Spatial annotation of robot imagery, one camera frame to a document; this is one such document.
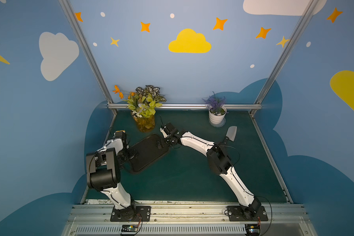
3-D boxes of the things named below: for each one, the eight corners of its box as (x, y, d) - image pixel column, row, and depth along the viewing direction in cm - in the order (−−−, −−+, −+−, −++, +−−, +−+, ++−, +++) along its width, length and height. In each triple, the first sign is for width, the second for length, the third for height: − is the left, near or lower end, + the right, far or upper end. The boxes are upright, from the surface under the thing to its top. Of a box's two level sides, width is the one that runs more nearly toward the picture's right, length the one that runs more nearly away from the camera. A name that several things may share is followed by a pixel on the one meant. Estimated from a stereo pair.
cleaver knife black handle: (223, 143, 106) (223, 141, 104) (228, 126, 117) (229, 124, 115) (232, 146, 104) (233, 144, 103) (237, 129, 115) (238, 127, 113)
